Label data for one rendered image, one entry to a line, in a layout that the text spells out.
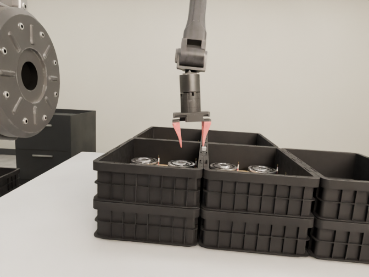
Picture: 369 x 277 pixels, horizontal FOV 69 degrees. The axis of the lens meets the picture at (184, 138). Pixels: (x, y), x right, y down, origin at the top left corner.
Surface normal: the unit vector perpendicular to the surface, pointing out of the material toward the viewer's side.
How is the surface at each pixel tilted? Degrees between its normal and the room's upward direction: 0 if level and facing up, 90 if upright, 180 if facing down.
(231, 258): 0
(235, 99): 90
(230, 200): 90
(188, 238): 90
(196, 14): 77
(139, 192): 90
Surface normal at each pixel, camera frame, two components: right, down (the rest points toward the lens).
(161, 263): 0.05, -0.98
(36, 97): 1.00, 0.05
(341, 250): -0.08, 0.16
